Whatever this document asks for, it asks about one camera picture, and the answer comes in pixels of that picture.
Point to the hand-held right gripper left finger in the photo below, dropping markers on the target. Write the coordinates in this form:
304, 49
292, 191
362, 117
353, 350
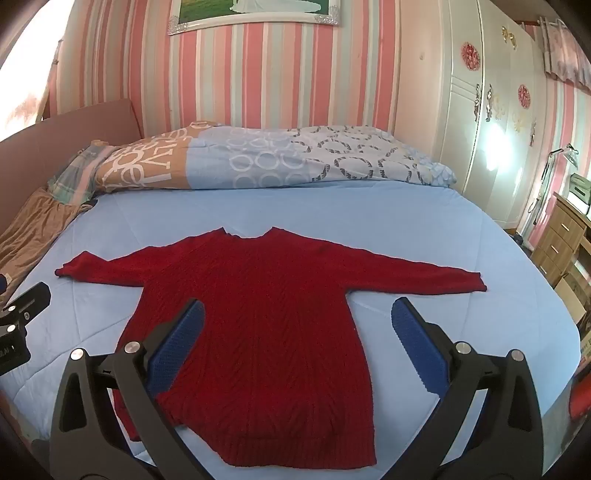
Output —
178, 341

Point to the pink floral curtain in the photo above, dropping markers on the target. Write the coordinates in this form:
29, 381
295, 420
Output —
568, 50

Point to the framed wall picture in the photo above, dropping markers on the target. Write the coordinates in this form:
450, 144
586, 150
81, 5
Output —
207, 9

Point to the green box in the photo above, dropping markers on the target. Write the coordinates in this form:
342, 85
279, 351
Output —
581, 187

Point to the plaid pillow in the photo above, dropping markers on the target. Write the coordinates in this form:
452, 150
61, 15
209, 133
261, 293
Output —
76, 180

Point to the red round wardrobe sticker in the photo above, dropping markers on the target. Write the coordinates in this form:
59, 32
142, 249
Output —
471, 55
524, 95

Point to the red knitted sweater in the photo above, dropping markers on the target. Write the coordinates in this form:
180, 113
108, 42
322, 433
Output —
277, 323

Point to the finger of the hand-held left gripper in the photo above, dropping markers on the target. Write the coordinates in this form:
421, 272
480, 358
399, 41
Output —
32, 302

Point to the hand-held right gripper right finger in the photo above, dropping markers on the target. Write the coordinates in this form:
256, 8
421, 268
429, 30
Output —
420, 346

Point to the bed with light blue sheet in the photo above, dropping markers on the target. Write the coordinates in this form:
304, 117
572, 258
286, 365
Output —
415, 230

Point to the white wardrobe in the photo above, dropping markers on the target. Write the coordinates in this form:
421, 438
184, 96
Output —
461, 138

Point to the bright window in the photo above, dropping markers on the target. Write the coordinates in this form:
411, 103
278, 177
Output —
27, 83

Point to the pink headboard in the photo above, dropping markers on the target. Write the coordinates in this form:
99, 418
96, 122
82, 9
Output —
69, 124

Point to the folded blue patterned quilt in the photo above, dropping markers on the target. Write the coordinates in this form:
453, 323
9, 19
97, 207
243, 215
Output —
258, 157

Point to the cardboard box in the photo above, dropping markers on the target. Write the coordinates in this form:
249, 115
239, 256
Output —
575, 295

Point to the wooden dresser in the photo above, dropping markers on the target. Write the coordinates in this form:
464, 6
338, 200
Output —
554, 240

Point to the red object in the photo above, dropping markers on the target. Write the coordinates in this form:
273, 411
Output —
581, 397

